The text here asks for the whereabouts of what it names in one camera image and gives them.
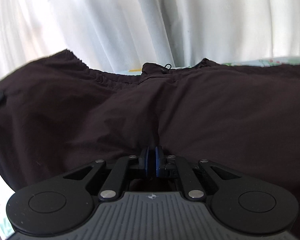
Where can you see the white curtain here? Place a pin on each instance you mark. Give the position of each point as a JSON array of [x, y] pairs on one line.
[[140, 17]]

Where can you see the dark brown jacket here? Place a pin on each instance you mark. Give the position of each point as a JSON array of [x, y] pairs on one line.
[[215, 117]]

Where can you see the floral bed sheet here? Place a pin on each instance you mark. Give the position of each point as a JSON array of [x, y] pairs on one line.
[[265, 62]]

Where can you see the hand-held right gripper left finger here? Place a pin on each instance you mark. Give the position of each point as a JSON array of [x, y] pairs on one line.
[[146, 161]]

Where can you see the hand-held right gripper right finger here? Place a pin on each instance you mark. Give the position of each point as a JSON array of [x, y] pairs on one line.
[[158, 161]]

